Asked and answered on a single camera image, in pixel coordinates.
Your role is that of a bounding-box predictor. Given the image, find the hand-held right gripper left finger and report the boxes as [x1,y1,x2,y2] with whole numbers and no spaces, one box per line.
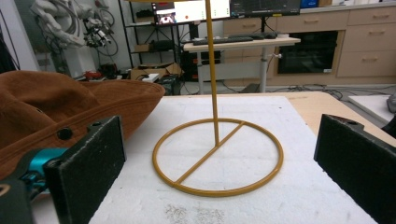
[43,115,127,224]

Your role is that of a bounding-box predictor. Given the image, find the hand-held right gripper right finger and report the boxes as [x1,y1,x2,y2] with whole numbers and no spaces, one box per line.
[313,114,396,224]

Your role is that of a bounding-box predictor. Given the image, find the brown brimmed hat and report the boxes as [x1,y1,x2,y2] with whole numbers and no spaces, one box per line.
[0,70,166,180]

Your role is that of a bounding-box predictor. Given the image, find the white board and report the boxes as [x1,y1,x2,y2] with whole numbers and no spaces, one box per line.
[347,94,396,124]

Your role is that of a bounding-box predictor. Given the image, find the white foam mat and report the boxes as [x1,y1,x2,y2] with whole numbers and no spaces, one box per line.
[31,94,378,224]

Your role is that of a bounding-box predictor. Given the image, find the black built-in oven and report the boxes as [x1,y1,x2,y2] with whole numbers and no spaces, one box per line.
[276,30,339,76]

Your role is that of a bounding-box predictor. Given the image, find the beige wooden cabinet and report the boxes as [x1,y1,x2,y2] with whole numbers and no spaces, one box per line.
[222,2,396,87]

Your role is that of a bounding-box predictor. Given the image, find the open cardboard box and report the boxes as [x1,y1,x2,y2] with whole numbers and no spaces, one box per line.
[130,62,183,82]

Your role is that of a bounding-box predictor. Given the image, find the black metal shelf rack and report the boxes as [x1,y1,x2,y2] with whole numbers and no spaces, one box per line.
[118,0,189,70]

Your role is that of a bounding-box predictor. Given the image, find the light wooden desk white legs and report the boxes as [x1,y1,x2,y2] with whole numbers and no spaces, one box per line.
[182,36,302,94]

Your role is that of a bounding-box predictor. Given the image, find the white robot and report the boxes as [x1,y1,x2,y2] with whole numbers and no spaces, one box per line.
[29,0,120,50]

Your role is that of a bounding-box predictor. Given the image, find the black computer tower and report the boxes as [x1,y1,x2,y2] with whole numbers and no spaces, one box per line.
[180,50,222,83]

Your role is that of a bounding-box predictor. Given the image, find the yellow metal hat stand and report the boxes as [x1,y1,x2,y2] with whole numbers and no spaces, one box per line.
[125,0,285,198]

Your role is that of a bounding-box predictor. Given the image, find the black keyboard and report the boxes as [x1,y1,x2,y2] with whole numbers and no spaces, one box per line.
[192,35,255,47]

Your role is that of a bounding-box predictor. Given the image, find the monitor with dark screen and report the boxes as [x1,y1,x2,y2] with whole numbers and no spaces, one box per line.
[229,0,302,19]

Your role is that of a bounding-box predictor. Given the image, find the monitor with white screen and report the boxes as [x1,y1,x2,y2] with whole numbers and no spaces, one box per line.
[151,0,232,25]

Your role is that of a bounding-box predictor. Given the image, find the black floor cables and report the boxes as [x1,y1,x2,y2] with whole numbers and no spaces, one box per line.
[270,83,396,101]

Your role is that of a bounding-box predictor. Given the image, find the white pedestal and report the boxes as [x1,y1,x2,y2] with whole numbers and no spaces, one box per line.
[63,46,98,78]

